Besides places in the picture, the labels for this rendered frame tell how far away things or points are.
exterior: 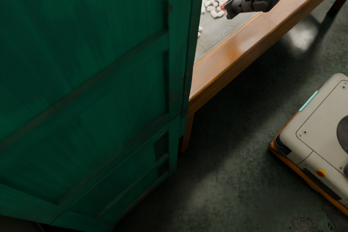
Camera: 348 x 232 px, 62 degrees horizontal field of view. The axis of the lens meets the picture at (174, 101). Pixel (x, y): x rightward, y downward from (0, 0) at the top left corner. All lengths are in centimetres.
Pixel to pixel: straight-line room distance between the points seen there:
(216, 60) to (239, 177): 86
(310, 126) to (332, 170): 25
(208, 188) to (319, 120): 73
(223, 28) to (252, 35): 13
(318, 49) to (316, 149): 97
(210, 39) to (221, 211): 97
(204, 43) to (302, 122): 76
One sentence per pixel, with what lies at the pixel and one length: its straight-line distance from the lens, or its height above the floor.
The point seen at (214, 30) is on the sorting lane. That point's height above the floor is 74.
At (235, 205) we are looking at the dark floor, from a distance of 179.
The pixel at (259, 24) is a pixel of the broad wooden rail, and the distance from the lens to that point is 136.
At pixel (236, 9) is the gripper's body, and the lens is 122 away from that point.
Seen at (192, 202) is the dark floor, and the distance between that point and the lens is 176.
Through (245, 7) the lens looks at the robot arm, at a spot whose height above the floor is 92.
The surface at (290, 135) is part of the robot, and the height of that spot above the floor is 28.
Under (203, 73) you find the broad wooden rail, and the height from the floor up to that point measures 76.
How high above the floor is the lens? 173
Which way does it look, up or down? 63 degrees down
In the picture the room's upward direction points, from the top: 2 degrees clockwise
